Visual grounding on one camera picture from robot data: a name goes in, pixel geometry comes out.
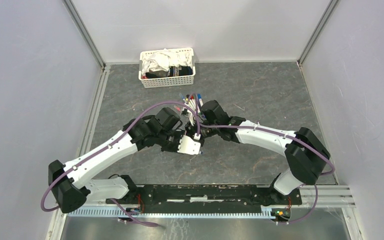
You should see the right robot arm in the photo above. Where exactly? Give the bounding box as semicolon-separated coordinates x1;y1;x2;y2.
197;100;335;204

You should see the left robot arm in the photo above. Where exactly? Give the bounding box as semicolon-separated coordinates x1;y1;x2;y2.
42;107;184;214

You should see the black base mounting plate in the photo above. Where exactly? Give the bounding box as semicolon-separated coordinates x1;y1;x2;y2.
116;184;303;214

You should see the white plastic basket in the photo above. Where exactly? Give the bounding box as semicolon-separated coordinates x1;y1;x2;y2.
138;47;196;88

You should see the black striped cloth in basket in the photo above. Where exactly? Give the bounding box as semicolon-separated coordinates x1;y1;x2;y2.
144;65;194;79

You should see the white cloth in basket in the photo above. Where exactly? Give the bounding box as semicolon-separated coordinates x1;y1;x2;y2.
140;47;194;74

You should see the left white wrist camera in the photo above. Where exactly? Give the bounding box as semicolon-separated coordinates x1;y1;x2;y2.
177;135;202;155

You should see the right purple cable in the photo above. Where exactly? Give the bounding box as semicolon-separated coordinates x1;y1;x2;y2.
187;92;336;225

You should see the slotted cable duct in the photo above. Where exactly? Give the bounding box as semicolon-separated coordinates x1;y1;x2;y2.
66;206;274;220

